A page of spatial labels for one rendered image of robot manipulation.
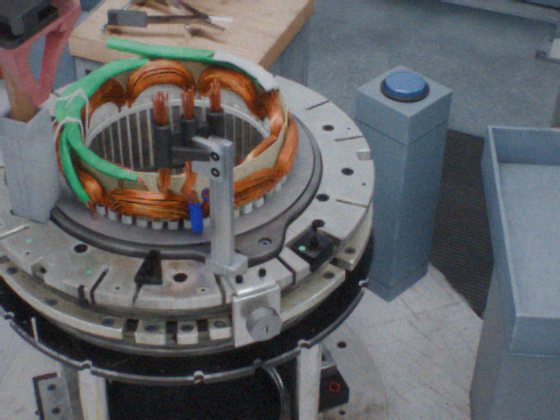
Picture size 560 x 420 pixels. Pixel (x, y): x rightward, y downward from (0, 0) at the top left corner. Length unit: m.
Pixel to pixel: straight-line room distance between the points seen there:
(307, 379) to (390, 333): 0.27
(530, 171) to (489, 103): 2.00
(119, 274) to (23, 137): 0.12
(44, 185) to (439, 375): 0.51
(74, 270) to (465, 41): 2.60
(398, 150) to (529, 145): 0.14
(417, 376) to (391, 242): 0.14
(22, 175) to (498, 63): 2.50
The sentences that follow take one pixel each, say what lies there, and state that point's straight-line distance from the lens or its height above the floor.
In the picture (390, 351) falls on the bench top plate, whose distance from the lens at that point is 1.16.
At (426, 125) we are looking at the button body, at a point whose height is 1.01.
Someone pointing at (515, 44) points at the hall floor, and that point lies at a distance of 3.31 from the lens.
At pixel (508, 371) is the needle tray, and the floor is 0.93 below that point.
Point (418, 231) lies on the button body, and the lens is 1.18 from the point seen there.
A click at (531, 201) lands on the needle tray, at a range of 0.98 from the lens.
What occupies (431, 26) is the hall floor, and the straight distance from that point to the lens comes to 3.35.
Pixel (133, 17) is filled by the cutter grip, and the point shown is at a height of 1.09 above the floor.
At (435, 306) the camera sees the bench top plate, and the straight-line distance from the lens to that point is 1.21.
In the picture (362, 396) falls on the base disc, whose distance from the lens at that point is 1.08.
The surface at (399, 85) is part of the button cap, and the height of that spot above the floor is 1.04.
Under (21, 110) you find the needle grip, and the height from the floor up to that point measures 1.19.
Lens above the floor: 1.61
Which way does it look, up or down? 39 degrees down
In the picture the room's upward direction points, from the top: 1 degrees clockwise
